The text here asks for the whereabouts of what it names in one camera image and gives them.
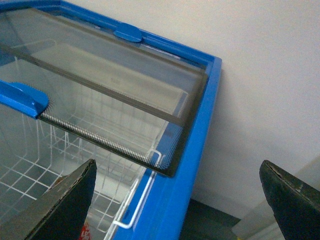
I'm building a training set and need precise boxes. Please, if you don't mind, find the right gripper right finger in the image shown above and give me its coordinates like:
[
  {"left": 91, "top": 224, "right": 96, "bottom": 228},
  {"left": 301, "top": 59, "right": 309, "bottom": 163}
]
[{"left": 259, "top": 160, "right": 320, "bottom": 240}]

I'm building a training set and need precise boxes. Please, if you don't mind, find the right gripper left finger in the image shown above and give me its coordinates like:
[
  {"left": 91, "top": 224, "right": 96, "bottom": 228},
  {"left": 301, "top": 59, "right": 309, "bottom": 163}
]
[{"left": 0, "top": 159, "right": 97, "bottom": 240}]

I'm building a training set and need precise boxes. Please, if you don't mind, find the red cola bottle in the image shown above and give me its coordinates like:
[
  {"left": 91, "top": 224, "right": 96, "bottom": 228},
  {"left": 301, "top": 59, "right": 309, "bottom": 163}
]
[{"left": 78, "top": 221, "right": 92, "bottom": 240}]

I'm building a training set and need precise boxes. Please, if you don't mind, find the glass sliding lid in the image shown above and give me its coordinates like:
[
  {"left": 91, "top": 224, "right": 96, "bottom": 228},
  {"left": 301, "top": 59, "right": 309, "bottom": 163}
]
[
  {"left": 0, "top": 39, "right": 207, "bottom": 177},
  {"left": 0, "top": 8, "right": 204, "bottom": 80}
]

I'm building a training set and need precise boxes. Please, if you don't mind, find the white chest freezer blue rim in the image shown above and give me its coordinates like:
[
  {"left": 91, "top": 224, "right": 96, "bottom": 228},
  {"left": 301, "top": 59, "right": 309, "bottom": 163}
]
[{"left": 0, "top": 0, "right": 222, "bottom": 240}]

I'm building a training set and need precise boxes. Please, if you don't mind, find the white wire freezer basket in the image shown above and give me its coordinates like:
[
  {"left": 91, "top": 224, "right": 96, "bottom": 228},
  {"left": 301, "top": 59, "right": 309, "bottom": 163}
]
[{"left": 0, "top": 39, "right": 190, "bottom": 240}]

